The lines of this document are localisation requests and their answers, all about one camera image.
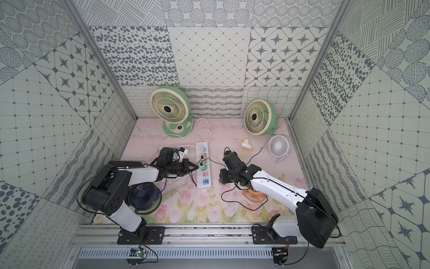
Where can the controller board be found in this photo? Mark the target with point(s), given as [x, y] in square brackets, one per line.
[280, 256]
[136, 256]

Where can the white power strip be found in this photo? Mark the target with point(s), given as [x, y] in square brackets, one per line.
[204, 171]

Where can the aluminium rail frame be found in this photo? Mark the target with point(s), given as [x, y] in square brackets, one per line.
[174, 235]

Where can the white plug adapter on table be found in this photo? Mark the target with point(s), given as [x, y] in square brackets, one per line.
[246, 144]

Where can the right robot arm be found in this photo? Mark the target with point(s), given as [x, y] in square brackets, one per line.
[316, 219]

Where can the green cream desk fan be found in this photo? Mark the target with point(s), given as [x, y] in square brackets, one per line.
[260, 118]

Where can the orange handheld fan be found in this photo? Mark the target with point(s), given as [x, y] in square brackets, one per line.
[254, 196]

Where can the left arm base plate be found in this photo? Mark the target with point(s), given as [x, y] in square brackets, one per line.
[141, 234]

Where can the black box at left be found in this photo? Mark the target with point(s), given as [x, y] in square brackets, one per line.
[125, 164]

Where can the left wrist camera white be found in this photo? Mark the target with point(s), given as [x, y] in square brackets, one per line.
[181, 153]

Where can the small white desk fan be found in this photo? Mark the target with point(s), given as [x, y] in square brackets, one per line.
[279, 146]

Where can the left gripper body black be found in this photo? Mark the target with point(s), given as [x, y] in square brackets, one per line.
[185, 167]

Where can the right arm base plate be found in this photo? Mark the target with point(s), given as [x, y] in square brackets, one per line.
[279, 230]

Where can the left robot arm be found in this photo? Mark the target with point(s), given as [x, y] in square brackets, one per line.
[124, 191]

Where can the right controller board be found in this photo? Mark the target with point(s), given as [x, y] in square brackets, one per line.
[280, 256]

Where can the left controller board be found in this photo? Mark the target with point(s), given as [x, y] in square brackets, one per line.
[136, 256]

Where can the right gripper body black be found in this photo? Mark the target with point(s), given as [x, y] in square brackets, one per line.
[227, 176]

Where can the large green fan with face base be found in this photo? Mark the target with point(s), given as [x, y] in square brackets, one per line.
[172, 105]

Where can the dark blue desk fan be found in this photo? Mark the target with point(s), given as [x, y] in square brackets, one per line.
[145, 198]

